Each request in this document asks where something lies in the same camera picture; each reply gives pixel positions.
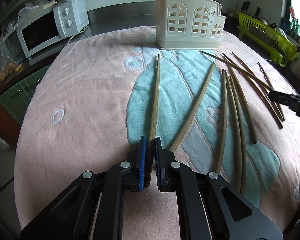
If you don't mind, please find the green dish rack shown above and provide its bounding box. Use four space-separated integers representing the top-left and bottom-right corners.
237 12 300 67

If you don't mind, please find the green lower cabinet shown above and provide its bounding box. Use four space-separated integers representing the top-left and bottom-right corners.
0 65 50 125

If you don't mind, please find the plastic bag with food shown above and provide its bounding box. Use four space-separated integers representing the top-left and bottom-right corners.
0 40 25 81

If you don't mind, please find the pink and teal towel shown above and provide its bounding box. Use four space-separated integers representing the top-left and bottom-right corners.
14 27 300 229

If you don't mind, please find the cream plastic utensil holder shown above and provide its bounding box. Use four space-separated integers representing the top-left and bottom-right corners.
155 0 226 50

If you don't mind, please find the white microwave oven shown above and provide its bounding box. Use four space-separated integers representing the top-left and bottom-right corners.
17 0 89 58

